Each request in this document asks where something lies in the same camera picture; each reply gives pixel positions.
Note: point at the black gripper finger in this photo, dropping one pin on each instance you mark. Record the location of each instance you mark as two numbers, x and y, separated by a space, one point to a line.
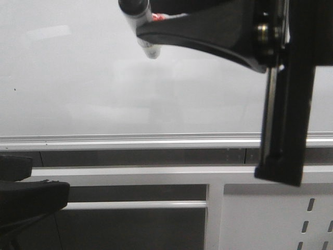
245 32
300 35
24 203
14 168

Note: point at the red round magnet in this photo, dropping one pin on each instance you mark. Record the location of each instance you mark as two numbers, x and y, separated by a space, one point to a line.
158 17

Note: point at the white black whiteboard marker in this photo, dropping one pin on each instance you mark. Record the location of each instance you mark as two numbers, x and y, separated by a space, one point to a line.
138 13

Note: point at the white whiteboard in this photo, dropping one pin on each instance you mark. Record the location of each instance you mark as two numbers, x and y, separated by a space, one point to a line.
74 77

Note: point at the white metal stand frame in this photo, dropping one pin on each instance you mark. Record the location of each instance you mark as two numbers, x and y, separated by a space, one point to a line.
219 207

